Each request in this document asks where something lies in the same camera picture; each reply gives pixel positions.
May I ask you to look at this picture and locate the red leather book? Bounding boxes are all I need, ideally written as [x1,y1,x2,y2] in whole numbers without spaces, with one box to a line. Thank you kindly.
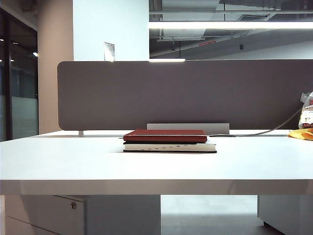
[123,129,208,144]

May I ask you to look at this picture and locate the black book with white pages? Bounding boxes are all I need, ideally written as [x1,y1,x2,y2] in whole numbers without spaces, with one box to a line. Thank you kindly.
[123,140,218,153]

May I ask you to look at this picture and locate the grey desk partition screen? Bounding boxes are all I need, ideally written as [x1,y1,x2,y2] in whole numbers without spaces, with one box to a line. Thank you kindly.
[57,59,313,131]

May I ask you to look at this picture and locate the short ceiling light strip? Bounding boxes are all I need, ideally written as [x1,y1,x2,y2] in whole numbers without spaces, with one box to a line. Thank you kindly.
[149,58,186,63]

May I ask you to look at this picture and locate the white drawer cabinet with lock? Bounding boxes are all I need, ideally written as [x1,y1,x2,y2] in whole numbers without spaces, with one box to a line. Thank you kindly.
[4,195,161,235]

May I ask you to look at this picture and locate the ceiling air vent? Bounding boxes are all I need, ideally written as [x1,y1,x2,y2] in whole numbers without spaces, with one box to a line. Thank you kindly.
[238,14,269,22]

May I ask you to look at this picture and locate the yellow cloth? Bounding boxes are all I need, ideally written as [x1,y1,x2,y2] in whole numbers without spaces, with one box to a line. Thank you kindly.
[288,127,313,141]

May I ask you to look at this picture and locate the clear plastic snack bag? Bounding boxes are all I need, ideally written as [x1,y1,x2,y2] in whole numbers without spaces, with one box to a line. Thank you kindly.
[298,91,313,130]

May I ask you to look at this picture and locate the silver wall plate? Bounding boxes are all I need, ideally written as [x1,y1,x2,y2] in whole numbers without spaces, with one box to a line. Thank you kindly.
[103,42,115,62]

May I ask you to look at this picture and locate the grey cable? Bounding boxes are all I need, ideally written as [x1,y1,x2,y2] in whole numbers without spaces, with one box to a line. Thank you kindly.
[209,107,303,137]

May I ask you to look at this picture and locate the glass wall with dark frame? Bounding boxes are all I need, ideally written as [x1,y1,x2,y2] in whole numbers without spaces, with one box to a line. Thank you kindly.
[0,7,39,142]

